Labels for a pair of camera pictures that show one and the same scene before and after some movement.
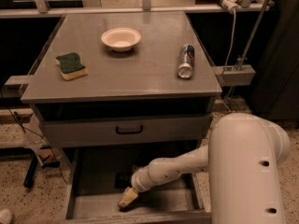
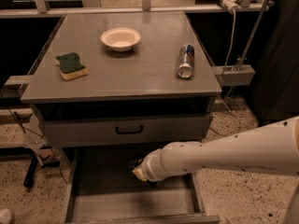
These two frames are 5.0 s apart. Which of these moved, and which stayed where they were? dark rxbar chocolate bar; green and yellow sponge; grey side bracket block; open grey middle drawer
Moved: dark rxbar chocolate bar
Stayed: open grey middle drawer; green and yellow sponge; grey side bracket block
